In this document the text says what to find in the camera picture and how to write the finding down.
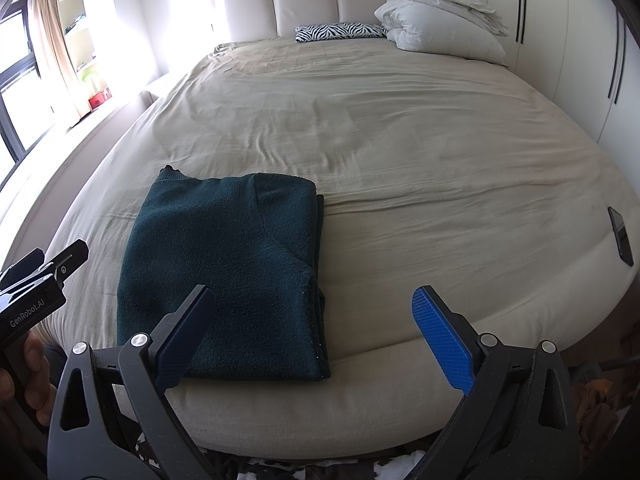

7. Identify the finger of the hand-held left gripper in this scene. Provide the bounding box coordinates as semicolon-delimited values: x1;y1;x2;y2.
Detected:
0;248;46;286
42;239;90;281

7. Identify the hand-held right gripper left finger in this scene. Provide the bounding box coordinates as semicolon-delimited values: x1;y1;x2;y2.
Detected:
47;284;217;480

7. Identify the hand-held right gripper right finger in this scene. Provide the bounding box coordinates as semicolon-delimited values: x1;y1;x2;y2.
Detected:
410;286;581;480

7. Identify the dark green sweater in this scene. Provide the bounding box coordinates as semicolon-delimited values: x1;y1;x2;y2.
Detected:
116;165;332;381

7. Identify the person's left hand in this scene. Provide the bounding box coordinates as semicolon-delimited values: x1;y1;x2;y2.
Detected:
0;333;58;426

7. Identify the white nightstand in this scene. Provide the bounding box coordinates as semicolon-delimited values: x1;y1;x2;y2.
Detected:
141;72;176;106

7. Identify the window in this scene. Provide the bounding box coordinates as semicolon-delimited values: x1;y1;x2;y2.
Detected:
0;7;47;161

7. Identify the black smartphone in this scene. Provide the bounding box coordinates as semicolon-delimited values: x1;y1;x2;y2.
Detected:
607;206;632;265

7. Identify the bed with beige sheet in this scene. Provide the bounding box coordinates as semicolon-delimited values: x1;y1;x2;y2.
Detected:
0;37;640;448

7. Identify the beige curtain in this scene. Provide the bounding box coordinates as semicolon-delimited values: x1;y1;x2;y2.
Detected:
27;0;81;117

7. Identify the white folded duvet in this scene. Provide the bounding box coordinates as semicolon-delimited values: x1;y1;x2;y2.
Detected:
374;0;511;66

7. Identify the white wardrobe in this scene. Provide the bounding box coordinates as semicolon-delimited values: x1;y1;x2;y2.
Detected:
485;0;640;146

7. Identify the beige padded headboard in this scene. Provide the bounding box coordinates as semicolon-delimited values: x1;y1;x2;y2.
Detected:
202;0;451;44

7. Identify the white wall shelf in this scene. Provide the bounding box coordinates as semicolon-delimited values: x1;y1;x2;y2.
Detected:
55;0;112;117

